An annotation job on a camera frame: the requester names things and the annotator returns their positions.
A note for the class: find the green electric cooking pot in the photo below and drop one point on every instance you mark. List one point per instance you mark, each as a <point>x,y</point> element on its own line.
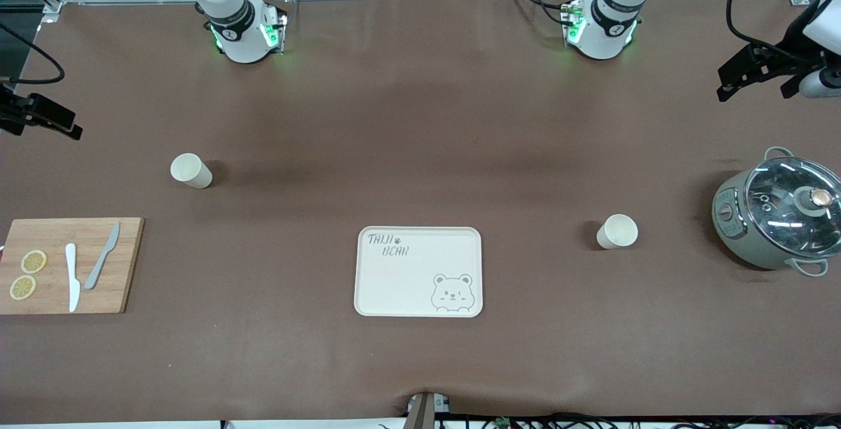
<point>732,232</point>

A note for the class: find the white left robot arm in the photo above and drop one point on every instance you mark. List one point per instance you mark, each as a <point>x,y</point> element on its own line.
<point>604,35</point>

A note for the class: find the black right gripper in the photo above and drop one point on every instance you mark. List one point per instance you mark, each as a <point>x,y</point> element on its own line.
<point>9,113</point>

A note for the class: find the grey plastic knife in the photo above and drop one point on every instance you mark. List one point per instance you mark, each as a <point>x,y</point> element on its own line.
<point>102,258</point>

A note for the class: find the glass pot lid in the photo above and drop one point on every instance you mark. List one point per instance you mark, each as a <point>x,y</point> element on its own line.
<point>788,209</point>

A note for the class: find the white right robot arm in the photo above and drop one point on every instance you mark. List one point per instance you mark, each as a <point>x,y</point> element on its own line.
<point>240,41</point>

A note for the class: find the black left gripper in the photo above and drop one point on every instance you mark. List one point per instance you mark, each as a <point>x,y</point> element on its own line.
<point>786,60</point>

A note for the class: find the white plastic knife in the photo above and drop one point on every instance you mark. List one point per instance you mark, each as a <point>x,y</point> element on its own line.
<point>72,278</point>

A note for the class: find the white IKEA cup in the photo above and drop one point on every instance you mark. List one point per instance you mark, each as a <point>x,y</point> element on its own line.
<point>192,171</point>
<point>617,231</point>

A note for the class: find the cream bear print tray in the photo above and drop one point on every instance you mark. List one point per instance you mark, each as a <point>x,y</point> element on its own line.
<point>418,272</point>

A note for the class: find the lemon slice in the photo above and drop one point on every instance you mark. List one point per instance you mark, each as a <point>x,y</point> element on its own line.
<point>33,261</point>
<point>23,288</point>

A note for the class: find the wooden cutting board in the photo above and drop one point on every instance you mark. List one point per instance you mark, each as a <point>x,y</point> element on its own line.
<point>59,284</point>

